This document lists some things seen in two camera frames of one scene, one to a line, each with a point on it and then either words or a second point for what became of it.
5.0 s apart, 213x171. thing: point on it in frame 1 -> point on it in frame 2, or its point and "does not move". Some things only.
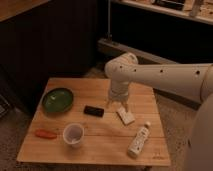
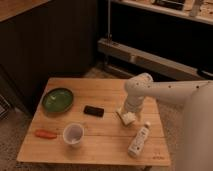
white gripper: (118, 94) -> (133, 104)
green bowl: (57, 100) does not move
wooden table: (77, 124) does not move
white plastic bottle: (139, 141) does not move
